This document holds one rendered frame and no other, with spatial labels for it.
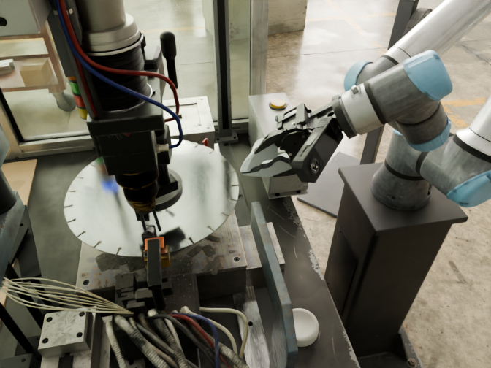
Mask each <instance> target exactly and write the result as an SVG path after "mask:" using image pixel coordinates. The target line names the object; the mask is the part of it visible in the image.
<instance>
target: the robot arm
mask: <svg viewBox="0 0 491 368"><path fill-rule="evenodd" d="M490 13H491V0H445V1H444V2H442V3H441V4H440V5H439V6H438V7H436V8H435V9H434V10H433V11H432V12H431V13H430V14H429V15H428V16H427V17H426V18H424V19H423V20H422V21H421V22H420V23H419V24H417V25H416V26H415V27H414V28H413V29H411V30H410V31H409V32H408V33H407V34H406V35H405V36H404V37H403V38H402V39H401V40H399V41H398V42H397V43H396V44H395V45H394V46H392V47H391V48H390V49H389V50H388V51H386V52H385V54H383V55H382V56H381V57H380V58H379V59H378V60H377V61H375V62H374V63H373V62H372V61H360V62H356V63H355V64H354V65H352V66H351V67H350V68H349V70H348V71H347V73H346V76H345V78H344V81H343V86H344V89H345V93H342V94H341V96H340V95H339V94H338V95H336V96H333V97H332V101H331V102H330V103H329V104H326V105H324V106H323V107H321V108H319V109H317V110H315V111H313V112H312V111H311V109H308V108H307V107H306V106H305V104H304V102H303V103H302V104H299V105H297V106H296V107H294V108H292V109H290V110H288V111H286V112H285V113H283V114H281V115H279V116H278V122H277V130H275V131H272V132H270V133H269V134H268V135H267V136H266V137H265V138H261V139H259V140H257V141H256V142H255V144H254V146H253V149H252V151H251V153H250V154H249V155H248V157H247V158H246V159H245V161H244V162H243V165H242V166H241V169H240V172H241V173H242V174H243V175H247V176H254V177H283V176H290V175H295V174H297V176H298V177H299V179H300V181H301V182H302V183H315V182H316V181H317V180H318V178H319V176H320V174H321V173H322V171H323V170H324V168H325V166H326V165H327V163H328V162H329V160H330V159H331V157H332V155H333V153H334V152H335V151H336V149H337V147H338V146H339V144H340V142H341V141H342V139H343V138H344V135H343V133H342V131H343V132H344V134H345V135H346V136H347V137H348V138H349V139H351V138H353V137H355V136H357V134H359V135H363V134H366V133H368V132H369V131H372V130H374V129H377V128H378V127H381V126H383V125H384V124H386V123H387V124H388V125H390V126H391V127H392V128H393V130H392V131H393V133H392V138H391V140H390V143H389V147H388V151H387V155H386V158H385V160H384V163H383V164H382V165H381V167H380V168H379V170H378V171H377V172H376V173H375V174H374V176H373V179H372V181H371V184H370V188H371V191H372V193H373V195H374V196H375V197H376V198H377V199H378V200H379V201H380V202H381V203H383V204H385V205H386V206H389V207H392V208H395V209H397V210H418V209H420V208H422V207H424V206H425V205H426V204H427V203H428V201H429V199H430V196H431V193H432V185H433V186H434V187H435V188H437V189H438V190H439V191H440V192H441V193H443V194H444V195H445V196H446V197H447V199H451V200H452V201H453V202H455V203H456V204H458V205H460V206H461V207H465V208H469V207H475V206H478V205H480V204H482V203H484V202H486V201H487V200H489V199H491V94H490V96H489V98H488V99H487V100H486V102H485V103H484V105H483V107H482V108H481V109H480V111H479V113H478V114H477V116H476V117H475V118H474V120H473V122H472V123H471V125H470V126H469V127H467V128H466V129H460V130H458V131H457V132H456V134H453V133H452V132H450V129H451V127H452V126H451V124H452V123H451V121H450V119H449V118H448V116H447V114H446V113H445V111H444V108H443V105H442V103H441V100H442V98H443V97H445V96H447V95H449V94H450V93H451V92H452V90H453V85H452V81H451V79H450V76H449V74H448V72H447V70H446V67H445V66H444V63H443V61H442V60H441V58H440V57H441V56H442V55H443V54H444V53H445V52H446V51H447V50H449V49H450V48H451V47H452V46H453V45H455V44H456V43H457V42H458V41H459V40H461V39H462V38H463V37H464V36H465V35H466V34H467V33H468V32H469V31H471V30H472V29H473V28H474V27H475V26H477V25H478V24H479V23H480V22H482V21H483V19H485V18H486V17H487V16H488V15H489V14H490ZM295 109H297V111H296V112H295V113H293V114H292V115H290V116H288V117H286V118H284V117H285V115H286V114H288V113H290V112H291V111H293V110H295ZM279 147H280V150H285V153H283V154H281V155H278V148H279Z"/></svg>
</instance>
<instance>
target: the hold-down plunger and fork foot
mask: <svg viewBox="0 0 491 368"><path fill-rule="evenodd" d="M158 169H159V176H158V178H157V180H156V184H157V186H158V189H159V190H158V193H157V195H156V199H157V198H159V197H161V196H164V195H166V194H168V193H171V192H173V191H176V190H178V181H177V180H176V179H175V178H174V177H173V175H172V174H171V173H169V170H168V166H167V165H158ZM135 215H136V218H137V221H141V218H140V214H138V213H137V212H135ZM143 216H144V219H145V221H150V216H149V213H148V214H145V215H143Z"/></svg>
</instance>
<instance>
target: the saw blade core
mask: <svg viewBox="0 0 491 368"><path fill-rule="evenodd" d="M197 145H198V144H197V143H195V142H189V141H184V140H183V141H182V143H181V145H180V146H179V147H176V148H173V149H172V156H171V161H170V164H168V168H169V169H172V170H174V171H176V172H177V173H178V174H179V175H180V177H181V179H182V184H183V189H182V191H181V193H180V196H179V197H178V198H177V199H176V200H175V201H173V202H171V203H170V204H168V205H165V206H163V207H159V208H155V211H156V214H157V217H158V219H159V223H160V226H161V231H159V230H158V227H157V225H156V221H155V219H154V216H153V213H152V212H151V215H150V221H145V225H146V229H147V230H146V231H144V230H143V227H142V221H137V218H136V215H135V211H134V209H132V207H131V206H130V204H129V203H128V202H127V200H126V198H125V197H124V194H123V188H122V187H120V186H119V185H118V184H117V182H116V181H115V175H112V176H108V175H107V170H106V168H105V165H104V161H103V158H102V156H101V157H99V158H98V159H96V160H95V161H93V162H92V163H90V165H91V166H90V165H88V166H87V167H86V168H85V169H84V170H83V171H82V172H81V173H80V174H79V175H78V176H77V177H78V178H77V177H76V178H75V179H74V181H73V182H72V184H71V185H70V187H69V190H68V192H67V193H66V198H65V202H64V214H65V218H66V221H67V223H68V225H69V227H70V229H71V230H72V232H73V233H74V234H75V236H76V237H78V239H80V240H81V241H82V242H84V243H85V244H87V245H88V246H90V247H92V248H95V249H96V250H99V251H102V252H104V253H109V254H112V255H115V256H116V254H117V252H118V249H119V248H121V250H120V251H119V252H118V256H125V257H142V250H144V249H145V239H149V238H154V237H163V238H164V250H161V255H164V254H168V251H167V248H166V246H169V250H170V253H172V252H175V251H178V250H182V249H184V248H187V247H189V246H191V245H193V244H192V242H193V243H194V244H196V243H198V242H199V241H201V240H203V239H204V238H206V237H208V236H209V235H211V234H212V233H213V231H216V230H217V229H218V228H219V227H220V226H221V225H222V224H223V223H224V222H225V221H226V220H227V218H228V217H227V216H230V215H231V213H232V211H233V209H234V208H235V205H236V203H237V198H238V194H239V186H237V185H239V182H238V178H237V175H236V172H235V170H234V169H233V167H232V165H231V164H230V163H229V162H228V160H226V159H225V157H223V156H222V155H221V154H219V153H217V152H216V151H214V150H212V149H210V148H206V149H205V150H202V149H203V148H204V147H206V146H204V145H201V144H199V145H198V146H197ZM196 146H197V147H196ZM209 153H211V154H209ZM221 162H222V163H221ZM93 166H95V167H93ZM228 173H230V174H228ZM81 178H83V179H81ZM231 185H233V186H231ZM74 191H76V192H74ZM73 192H74V193H73ZM230 199H231V201H229V200H230ZM232 200H233V201H232ZM72 205H73V206H72ZM71 206H72V207H71ZM221 214H224V215H221ZM74 220H76V221H74ZM208 227H210V228H211V229H212V230H213V231H212V230H210V229H208ZM83 232H85V233H84V234H83ZM189 238H191V240H192V242H191V241H190V240H189ZM99 242H101V243H100V244H98V243H99Z"/></svg>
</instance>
